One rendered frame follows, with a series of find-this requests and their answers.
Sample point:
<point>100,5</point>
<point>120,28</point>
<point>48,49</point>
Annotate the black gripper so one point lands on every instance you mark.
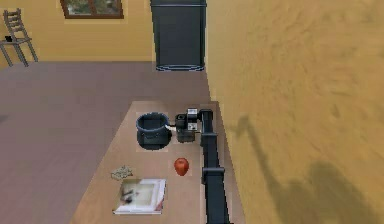
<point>183,128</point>

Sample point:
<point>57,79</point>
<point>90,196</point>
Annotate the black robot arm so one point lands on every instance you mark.
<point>212,173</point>

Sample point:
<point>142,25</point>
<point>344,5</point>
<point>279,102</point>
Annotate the red apple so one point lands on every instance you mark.
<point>181,166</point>

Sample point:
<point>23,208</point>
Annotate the dark blue cooking pot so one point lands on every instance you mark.
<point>152,130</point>

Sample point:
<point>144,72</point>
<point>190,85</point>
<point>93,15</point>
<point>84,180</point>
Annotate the light wooden table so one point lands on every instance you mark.
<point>156,173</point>

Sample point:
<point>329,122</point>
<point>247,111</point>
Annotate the grey-green crumpled lump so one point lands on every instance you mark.
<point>121,172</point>

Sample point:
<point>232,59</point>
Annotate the brown framed window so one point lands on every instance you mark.
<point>91,8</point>

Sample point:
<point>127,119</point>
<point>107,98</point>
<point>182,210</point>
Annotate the grey wooden chair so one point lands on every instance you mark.
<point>16,36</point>

